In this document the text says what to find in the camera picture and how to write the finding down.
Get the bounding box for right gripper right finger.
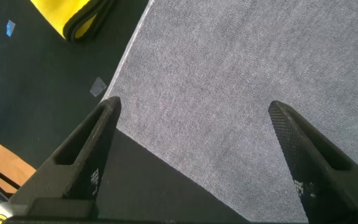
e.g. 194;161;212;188
267;100;358;223

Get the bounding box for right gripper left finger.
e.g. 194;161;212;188
9;95;122;218

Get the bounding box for grey towel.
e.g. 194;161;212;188
101;0;358;223

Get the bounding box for grey tape piece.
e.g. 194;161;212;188
6;19;16;38
89;76;108;98

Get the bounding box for yellow microfiber towel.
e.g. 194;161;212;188
29;0;117;44

